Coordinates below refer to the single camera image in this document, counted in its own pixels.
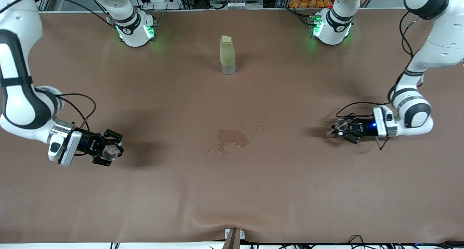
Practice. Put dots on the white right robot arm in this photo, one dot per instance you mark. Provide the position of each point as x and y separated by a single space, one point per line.
18 107

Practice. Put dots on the pale green bottle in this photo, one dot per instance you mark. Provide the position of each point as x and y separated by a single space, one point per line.
227 53

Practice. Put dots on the brown wooden post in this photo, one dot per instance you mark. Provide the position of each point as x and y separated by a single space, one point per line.
232 241

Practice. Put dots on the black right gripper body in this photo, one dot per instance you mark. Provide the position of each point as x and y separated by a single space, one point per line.
88 143

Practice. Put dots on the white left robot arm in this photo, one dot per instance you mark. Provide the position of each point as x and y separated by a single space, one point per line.
442 42

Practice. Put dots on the clear glass beaker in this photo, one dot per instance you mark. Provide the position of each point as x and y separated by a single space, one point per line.
110 153

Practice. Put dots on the steel hourglass measuring jigger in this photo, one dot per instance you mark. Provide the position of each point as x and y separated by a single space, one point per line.
341 124

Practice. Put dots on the white mounting plate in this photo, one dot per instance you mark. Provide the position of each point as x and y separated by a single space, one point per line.
242 234

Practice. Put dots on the brown table cover sheet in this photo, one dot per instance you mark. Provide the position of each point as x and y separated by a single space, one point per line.
232 191

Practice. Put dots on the brown liquid spill puddle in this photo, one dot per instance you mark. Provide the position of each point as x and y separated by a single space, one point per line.
233 137

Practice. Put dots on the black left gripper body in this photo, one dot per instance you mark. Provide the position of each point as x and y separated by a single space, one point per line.
364 129

